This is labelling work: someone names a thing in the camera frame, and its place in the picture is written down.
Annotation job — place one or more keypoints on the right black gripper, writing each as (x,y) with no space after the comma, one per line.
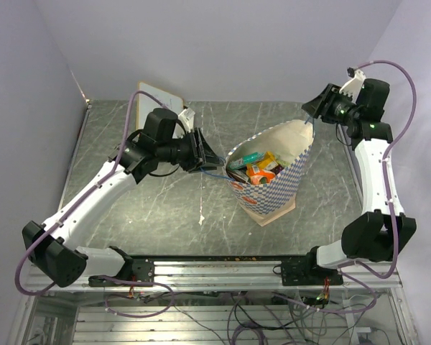
(322,105)

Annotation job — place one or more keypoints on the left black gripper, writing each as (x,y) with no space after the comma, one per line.
(202,154)

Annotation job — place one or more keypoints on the checkered paper bag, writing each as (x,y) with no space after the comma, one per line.
(290,142)

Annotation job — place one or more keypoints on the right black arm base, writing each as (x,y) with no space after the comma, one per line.
(298,270)

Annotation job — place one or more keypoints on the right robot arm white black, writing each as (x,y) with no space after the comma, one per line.
(383,229)

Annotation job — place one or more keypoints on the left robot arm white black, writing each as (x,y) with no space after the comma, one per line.
(54,246)

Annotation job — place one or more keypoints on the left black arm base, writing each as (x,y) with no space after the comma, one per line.
(133,268)

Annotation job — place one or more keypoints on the orange snack packet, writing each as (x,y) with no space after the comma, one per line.
(258,176)

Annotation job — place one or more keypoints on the white whiteboard eraser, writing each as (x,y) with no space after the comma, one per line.
(190,118)

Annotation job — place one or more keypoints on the teal snack packet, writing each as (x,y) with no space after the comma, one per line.
(245,160)

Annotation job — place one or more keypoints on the yellow snack packet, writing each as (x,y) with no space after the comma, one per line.
(268,162)

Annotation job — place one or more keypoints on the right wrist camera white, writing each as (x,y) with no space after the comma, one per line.
(353,86)

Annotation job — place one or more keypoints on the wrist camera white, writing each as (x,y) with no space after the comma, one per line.
(183,118)
(353,86)

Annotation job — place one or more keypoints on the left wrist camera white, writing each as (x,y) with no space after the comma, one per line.
(183,118)

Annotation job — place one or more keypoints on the small whiteboard yellow frame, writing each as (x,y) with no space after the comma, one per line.
(158,98)

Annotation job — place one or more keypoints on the aluminium rail frame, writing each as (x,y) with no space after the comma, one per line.
(220,300)

